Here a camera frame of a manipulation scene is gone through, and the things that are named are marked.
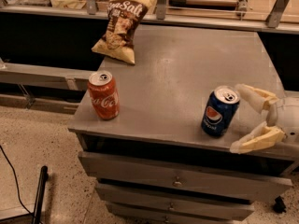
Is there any bottom grey drawer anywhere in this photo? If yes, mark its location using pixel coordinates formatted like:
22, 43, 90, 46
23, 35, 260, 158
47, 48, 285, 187
106, 203, 239, 224

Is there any top grey drawer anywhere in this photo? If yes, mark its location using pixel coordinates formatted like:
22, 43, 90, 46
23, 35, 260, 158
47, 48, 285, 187
78, 151, 292, 202

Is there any middle grey drawer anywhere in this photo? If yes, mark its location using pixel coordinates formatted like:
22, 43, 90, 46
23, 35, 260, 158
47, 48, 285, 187
95, 183, 254, 221

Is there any black cable on floor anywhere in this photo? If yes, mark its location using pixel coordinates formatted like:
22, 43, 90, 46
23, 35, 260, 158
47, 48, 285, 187
0, 145, 45, 224

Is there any grey drawer cabinet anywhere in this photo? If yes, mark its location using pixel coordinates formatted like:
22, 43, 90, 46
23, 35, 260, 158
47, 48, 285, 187
67, 24, 299, 224

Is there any grey metal shelf rail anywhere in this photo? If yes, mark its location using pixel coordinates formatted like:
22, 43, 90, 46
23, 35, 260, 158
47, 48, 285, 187
1, 0, 299, 34

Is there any red coca-cola can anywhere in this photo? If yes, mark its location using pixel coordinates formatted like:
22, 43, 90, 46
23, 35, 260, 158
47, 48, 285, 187
88, 70, 120, 120

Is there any black caster wheel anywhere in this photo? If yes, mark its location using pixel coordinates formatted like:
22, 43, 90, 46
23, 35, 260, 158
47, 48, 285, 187
273, 196, 286, 214

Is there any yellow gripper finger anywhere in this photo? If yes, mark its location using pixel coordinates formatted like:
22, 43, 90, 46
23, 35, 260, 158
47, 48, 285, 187
235, 84, 278, 113
230, 121, 285, 154

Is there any grey drawer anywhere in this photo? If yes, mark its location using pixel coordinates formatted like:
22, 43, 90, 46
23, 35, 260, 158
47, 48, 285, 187
95, 183, 254, 221
106, 203, 239, 224
78, 151, 292, 202

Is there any grey lower bench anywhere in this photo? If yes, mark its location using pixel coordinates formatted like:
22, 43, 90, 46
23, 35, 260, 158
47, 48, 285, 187
0, 62, 92, 114

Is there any brown sea salt chip bag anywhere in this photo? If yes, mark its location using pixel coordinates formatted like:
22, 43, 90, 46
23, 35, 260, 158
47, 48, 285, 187
92, 0, 155, 64

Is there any black pole on floor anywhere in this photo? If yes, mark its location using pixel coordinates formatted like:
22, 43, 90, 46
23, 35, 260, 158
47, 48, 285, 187
31, 166, 49, 224

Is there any blue pepsi can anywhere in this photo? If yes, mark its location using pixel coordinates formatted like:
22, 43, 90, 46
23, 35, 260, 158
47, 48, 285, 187
201, 86, 240, 137

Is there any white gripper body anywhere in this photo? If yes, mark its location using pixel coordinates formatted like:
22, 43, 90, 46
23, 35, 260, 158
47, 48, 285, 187
266, 97, 299, 146

